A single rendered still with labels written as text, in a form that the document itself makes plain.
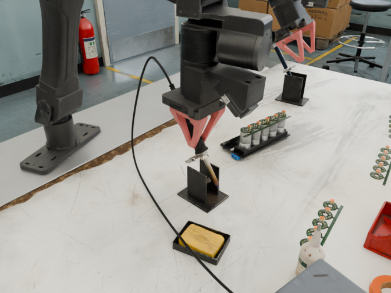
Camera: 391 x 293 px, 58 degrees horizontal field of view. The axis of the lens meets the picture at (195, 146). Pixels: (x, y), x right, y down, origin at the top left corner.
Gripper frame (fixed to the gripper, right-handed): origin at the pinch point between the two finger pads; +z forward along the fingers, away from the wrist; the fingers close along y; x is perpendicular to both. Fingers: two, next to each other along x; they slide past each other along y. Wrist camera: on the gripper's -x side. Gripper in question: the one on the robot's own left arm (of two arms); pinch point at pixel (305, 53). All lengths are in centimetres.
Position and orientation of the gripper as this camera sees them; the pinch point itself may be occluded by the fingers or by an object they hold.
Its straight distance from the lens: 102.3
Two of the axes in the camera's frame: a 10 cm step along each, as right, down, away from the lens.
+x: -7.0, 2.5, 6.7
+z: 4.8, 8.6, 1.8
